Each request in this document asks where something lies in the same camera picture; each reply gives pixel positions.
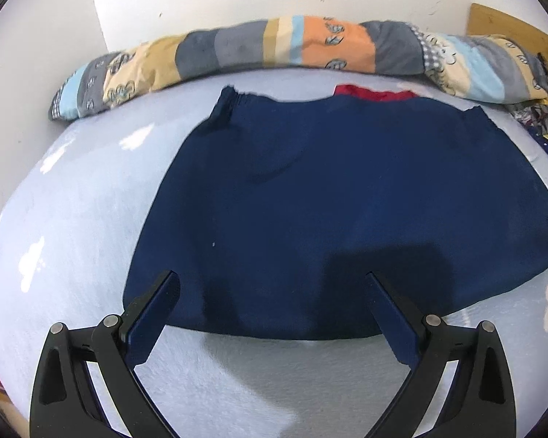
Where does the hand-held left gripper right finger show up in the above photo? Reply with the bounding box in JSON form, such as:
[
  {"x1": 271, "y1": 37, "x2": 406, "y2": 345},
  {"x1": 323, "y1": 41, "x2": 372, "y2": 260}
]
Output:
[{"x1": 366, "y1": 272, "x2": 517, "y2": 438}]

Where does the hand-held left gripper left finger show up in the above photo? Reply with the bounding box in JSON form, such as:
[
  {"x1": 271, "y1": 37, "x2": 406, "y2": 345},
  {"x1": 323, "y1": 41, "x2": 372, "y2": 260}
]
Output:
[{"x1": 29, "y1": 270, "x2": 180, "y2": 438}]

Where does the navy blue sweater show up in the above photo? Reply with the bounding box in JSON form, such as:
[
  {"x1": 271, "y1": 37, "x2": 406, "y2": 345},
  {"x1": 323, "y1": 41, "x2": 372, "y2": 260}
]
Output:
[{"x1": 122, "y1": 84, "x2": 548, "y2": 341}]

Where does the pile of patterned clothes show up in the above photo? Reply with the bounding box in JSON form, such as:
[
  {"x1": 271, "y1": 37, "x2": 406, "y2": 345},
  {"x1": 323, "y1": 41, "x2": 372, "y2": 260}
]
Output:
[{"x1": 505, "y1": 53, "x2": 548, "y2": 172}]

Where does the light blue cloud-print blanket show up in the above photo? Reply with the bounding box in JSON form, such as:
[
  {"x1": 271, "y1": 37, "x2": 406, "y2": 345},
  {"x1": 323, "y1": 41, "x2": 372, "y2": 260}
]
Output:
[{"x1": 0, "y1": 63, "x2": 548, "y2": 438}]

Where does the patchwork quilt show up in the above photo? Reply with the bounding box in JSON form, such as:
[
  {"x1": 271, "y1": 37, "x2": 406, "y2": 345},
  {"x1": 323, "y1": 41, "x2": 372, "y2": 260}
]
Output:
[{"x1": 48, "y1": 15, "x2": 548, "y2": 122}]

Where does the wooden headboard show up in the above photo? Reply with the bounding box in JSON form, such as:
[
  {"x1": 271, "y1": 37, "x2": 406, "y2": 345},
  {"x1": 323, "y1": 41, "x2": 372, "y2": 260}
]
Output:
[{"x1": 466, "y1": 3, "x2": 548, "y2": 74}]

